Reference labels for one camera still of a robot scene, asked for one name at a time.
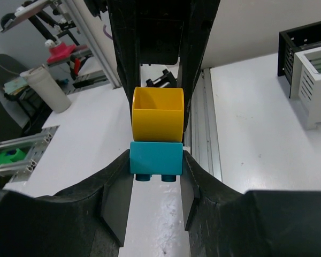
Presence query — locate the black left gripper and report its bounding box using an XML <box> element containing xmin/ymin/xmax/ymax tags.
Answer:
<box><xmin>107</xmin><ymin>0</ymin><xmax>220</xmax><ymax>131</ymax></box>

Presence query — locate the teal rectangular lego brick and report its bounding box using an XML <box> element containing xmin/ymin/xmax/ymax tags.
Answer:
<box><xmin>129</xmin><ymin>141</ymin><xmax>184</xmax><ymax>182</ymax></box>

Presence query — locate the aluminium table rail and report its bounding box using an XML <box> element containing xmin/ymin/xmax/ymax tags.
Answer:
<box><xmin>190</xmin><ymin>69</ymin><xmax>222</xmax><ymax>181</ymax></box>

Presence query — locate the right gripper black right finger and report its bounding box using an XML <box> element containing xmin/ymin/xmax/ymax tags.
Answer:
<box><xmin>180</xmin><ymin>151</ymin><xmax>321</xmax><ymax>256</ymax></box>

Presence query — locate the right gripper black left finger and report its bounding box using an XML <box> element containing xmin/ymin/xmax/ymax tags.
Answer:
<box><xmin>0</xmin><ymin>151</ymin><xmax>133</xmax><ymax>256</ymax></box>

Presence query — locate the white cup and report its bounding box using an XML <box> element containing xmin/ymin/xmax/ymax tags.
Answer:
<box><xmin>20</xmin><ymin>64</ymin><xmax>72</xmax><ymax>114</ymax></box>

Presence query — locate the yellow oval lego brick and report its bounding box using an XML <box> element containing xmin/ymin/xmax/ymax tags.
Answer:
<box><xmin>132</xmin><ymin>87</ymin><xmax>184</xmax><ymax>142</ymax></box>

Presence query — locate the black slotted container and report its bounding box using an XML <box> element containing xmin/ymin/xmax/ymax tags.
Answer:
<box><xmin>277</xmin><ymin>23</ymin><xmax>321</xmax><ymax>100</ymax></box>

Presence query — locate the red plastic object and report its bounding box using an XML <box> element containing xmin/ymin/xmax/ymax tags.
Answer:
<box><xmin>47</xmin><ymin>42</ymin><xmax>77</xmax><ymax>64</ymax></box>

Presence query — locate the green plastic block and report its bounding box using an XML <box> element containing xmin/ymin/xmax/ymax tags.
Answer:
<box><xmin>0</xmin><ymin>148</ymin><xmax>26</xmax><ymax>165</ymax></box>

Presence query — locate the white slotted container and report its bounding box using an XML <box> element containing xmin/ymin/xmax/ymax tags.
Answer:
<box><xmin>291</xmin><ymin>47</ymin><xmax>321</xmax><ymax>130</ymax></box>

